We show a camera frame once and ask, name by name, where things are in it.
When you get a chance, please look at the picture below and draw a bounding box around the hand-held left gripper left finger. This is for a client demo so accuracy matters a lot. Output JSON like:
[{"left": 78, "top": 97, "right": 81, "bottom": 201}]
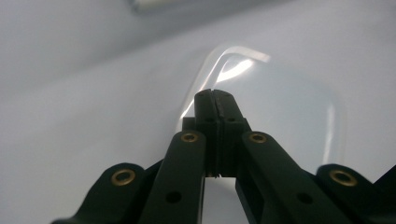
[{"left": 181, "top": 89, "right": 220, "bottom": 178}]

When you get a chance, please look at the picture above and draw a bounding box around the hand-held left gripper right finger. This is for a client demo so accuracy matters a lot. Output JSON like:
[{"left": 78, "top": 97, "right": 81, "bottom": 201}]
[{"left": 214, "top": 89, "right": 252, "bottom": 178}]

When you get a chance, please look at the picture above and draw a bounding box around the clear plastic bag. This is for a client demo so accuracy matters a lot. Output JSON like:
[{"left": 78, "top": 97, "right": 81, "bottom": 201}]
[{"left": 175, "top": 45, "right": 347, "bottom": 224}]

